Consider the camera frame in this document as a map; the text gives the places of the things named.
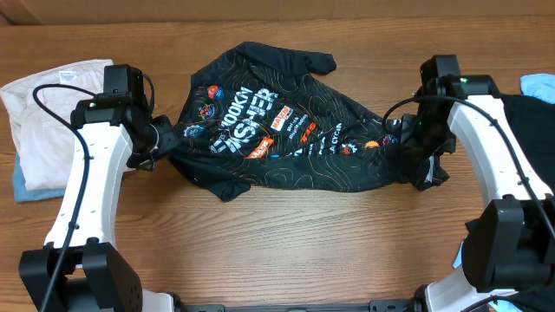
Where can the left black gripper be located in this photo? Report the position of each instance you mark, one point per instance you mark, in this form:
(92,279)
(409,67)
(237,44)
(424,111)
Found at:
(170,140)

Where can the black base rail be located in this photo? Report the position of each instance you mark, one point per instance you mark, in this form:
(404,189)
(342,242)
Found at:
(372,306)

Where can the folded blue denim garment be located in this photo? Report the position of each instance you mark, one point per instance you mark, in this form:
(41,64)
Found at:
(21,194)

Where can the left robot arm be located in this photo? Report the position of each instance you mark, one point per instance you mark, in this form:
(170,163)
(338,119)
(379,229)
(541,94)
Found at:
(79,268)

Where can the folded beige trousers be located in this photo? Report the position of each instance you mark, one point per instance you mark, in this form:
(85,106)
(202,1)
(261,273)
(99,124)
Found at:
(45,146)

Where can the black printed cycling jersey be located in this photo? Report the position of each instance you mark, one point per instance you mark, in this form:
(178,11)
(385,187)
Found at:
(258,115)

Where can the light blue garment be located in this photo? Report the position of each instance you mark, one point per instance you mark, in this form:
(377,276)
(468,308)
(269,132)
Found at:
(540,86)

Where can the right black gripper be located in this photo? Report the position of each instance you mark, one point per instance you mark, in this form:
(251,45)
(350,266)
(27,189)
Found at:
(408,139)

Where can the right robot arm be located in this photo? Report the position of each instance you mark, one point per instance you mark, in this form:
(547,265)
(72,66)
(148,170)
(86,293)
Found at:
(510,247)

